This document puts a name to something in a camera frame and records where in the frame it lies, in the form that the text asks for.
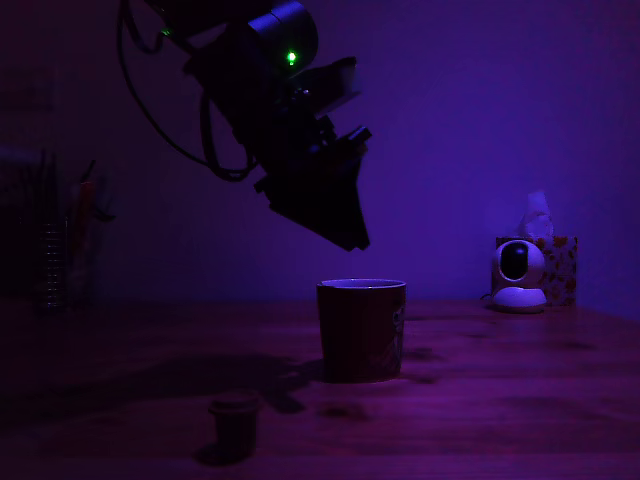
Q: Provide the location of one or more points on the dark brown coffee capsule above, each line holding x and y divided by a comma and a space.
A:
235, 430

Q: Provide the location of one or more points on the red ceramic mug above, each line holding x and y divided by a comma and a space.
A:
360, 335

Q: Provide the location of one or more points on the white tissue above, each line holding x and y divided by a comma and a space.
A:
536, 215

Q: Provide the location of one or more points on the black slanted kitchen tool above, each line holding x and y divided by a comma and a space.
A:
90, 171

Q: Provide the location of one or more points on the red kitchen tool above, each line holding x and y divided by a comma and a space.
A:
86, 200

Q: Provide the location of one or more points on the floral tissue box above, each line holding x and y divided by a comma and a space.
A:
562, 270

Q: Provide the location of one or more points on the dark box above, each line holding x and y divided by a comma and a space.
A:
17, 225

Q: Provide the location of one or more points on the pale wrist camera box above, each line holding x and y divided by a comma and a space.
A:
345, 85

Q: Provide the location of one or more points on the small white round camera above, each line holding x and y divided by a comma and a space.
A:
520, 297

